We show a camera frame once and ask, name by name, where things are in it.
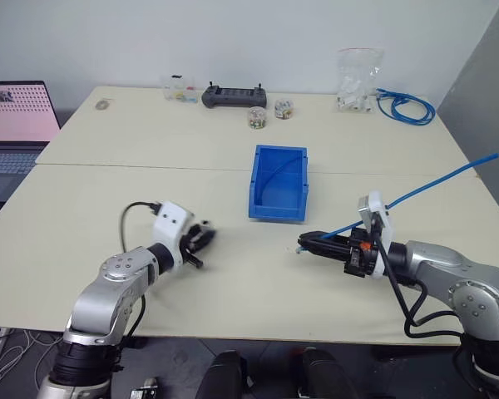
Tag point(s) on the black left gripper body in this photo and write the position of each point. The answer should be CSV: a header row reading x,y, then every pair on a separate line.
x,y
192,240

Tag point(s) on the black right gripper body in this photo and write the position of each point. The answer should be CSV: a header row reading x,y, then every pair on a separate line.
x,y
359,259

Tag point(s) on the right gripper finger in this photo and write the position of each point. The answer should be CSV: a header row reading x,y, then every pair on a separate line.
x,y
328,239
328,252

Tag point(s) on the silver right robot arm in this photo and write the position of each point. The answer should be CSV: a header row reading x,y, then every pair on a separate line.
x,y
449,274

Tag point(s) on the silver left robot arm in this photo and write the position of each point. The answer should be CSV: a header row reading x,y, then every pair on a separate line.
x,y
108,299

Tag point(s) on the blue plastic bin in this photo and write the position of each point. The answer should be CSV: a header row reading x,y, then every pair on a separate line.
x,y
278,208

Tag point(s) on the dark rounded shape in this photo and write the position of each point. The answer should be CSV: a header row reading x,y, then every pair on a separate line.
x,y
224,378
324,378

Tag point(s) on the small clear jar colourful beads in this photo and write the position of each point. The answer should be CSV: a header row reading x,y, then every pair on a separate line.
x,y
257,118
283,109

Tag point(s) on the small black floor device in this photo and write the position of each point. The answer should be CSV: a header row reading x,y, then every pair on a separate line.
x,y
143,389

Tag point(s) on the black handheld remote controller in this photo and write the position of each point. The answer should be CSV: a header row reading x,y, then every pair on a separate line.
x,y
233,97

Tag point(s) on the clear plastic box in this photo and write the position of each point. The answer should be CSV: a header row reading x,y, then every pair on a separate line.
x,y
179,89

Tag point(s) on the clear bag of white couplers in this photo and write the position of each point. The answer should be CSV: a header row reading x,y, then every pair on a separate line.
x,y
357,83

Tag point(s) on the small round grey object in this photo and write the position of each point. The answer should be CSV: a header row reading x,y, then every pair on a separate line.
x,y
102,105

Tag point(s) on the open laptop pink screen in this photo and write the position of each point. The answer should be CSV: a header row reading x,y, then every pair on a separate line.
x,y
12,116

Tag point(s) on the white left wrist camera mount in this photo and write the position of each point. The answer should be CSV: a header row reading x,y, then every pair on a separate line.
x,y
171,224

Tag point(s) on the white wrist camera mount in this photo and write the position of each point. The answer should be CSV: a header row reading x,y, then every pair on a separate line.
x,y
378,216
171,224

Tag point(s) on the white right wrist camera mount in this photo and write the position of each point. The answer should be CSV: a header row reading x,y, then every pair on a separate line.
x,y
378,216

